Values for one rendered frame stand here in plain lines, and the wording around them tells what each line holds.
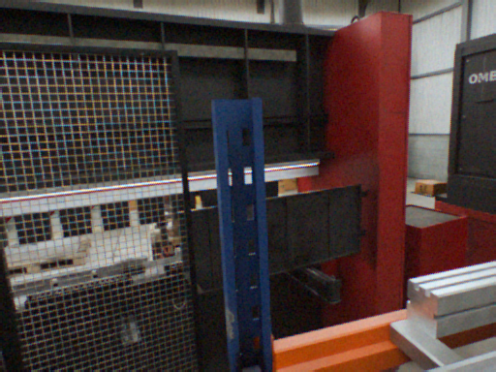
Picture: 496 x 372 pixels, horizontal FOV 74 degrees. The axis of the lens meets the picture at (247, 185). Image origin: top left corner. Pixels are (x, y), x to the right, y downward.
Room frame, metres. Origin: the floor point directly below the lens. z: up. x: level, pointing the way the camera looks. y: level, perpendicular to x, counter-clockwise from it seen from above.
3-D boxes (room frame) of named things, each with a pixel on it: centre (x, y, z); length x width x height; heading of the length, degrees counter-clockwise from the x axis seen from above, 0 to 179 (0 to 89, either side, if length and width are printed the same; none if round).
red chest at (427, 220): (2.40, -1.26, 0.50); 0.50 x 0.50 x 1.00; 25
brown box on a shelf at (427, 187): (3.14, -1.82, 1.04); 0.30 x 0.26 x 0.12; 106
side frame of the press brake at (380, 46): (2.34, -0.71, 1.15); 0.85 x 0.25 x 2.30; 25
